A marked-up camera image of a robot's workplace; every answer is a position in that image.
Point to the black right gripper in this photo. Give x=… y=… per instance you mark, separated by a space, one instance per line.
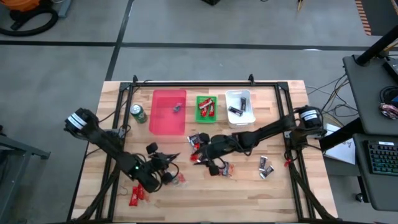
x=217 y=147

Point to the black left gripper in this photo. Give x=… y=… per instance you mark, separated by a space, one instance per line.
x=158 y=163

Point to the red KitKat candy bar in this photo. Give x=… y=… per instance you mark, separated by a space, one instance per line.
x=212 y=109
x=203 y=112
x=140 y=192
x=194 y=157
x=133 y=196
x=205 y=103

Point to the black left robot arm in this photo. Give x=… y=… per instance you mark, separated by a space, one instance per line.
x=105 y=140

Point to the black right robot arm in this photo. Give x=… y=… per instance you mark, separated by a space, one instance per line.
x=270 y=129

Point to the pink plastic bin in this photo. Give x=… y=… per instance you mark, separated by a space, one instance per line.
x=168 y=124

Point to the green plastic basket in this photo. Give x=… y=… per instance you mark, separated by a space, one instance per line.
x=206 y=120

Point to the white plastic bin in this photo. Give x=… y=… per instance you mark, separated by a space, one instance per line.
x=239 y=121

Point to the green Sprite can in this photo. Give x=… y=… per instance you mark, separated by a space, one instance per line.
x=139 y=114

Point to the small red clip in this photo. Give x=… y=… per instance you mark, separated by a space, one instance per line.
x=287 y=162

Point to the black desk leg bar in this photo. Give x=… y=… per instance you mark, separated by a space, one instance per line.
x=339 y=137

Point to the white paper sheet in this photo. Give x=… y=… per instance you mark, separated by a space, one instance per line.
x=343 y=152

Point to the grey metal cart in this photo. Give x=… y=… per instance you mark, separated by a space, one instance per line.
x=25 y=148

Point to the black stand foot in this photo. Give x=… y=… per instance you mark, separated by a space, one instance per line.
x=211 y=2

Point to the black caster wheel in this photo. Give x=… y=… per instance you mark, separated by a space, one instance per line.
x=359 y=197

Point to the grey side desk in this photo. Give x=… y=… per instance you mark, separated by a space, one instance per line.
x=363 y=93

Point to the yellow pointed stick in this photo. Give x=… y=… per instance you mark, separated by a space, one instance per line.
x=300 y=4

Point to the grey keyboard desk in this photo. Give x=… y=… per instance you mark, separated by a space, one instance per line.
x=379 y=193

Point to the backlit black keyboard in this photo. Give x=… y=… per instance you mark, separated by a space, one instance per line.
x=384 y=158

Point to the grey vacuum wand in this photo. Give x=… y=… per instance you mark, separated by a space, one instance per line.
x=64 y=7

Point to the colourful wrapper pile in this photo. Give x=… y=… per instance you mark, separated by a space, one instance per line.
x=388 y=111

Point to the black slanted pole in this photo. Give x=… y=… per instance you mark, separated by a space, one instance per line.
x=377 y=46

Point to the black desk device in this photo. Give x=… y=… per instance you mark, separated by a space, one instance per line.
x=392 y=70

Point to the orange shop vacuum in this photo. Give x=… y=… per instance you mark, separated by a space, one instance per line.
x=21 y=4

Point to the black hazard-striped mat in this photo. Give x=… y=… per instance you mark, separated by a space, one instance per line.
x=382 y=15

